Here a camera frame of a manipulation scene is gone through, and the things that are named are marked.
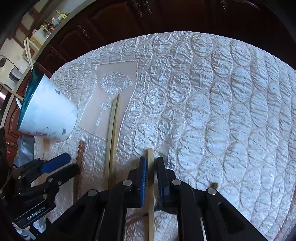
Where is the beige microwave oven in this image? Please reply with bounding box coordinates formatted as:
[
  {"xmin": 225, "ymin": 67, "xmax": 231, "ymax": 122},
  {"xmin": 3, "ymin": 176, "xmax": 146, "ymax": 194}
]
[{"xmin": 20, "ymin": 27, "xmax": 49, "ymax": 62}]

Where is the white quilted table cloth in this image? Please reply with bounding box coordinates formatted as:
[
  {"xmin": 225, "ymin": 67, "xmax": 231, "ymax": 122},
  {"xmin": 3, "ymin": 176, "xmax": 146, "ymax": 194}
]
[{"xmin": 35, "ymin": 31, "xmax": 295, "ymax": 240}]

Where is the dark sauce bottle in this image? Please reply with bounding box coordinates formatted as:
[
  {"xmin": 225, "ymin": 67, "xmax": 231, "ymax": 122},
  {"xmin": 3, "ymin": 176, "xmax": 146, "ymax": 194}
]
[{"xmin": 45, "ymin": 20, "xmax": 55, "ymax": 32}]

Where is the single wooden chopstick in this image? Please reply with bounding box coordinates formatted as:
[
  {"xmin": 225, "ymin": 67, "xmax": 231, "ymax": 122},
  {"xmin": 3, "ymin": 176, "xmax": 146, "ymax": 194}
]
[{"xmin": 148, "ymin": 149, "xmax": 154, "ymax": 241}]

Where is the white floral utensil cup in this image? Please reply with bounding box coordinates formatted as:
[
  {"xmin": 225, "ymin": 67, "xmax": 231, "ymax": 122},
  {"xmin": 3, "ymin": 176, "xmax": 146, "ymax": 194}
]
[{"xmin": 17, "ymin": 66, "xmax": 78, "ymax": 142}]

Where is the brown handled chopstick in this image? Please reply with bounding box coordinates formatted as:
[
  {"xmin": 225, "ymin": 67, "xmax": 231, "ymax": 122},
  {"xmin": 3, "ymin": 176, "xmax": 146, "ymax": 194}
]
[{"xmin": 72, "ymin": 140, "xmax": 87, "ymax": 204}]

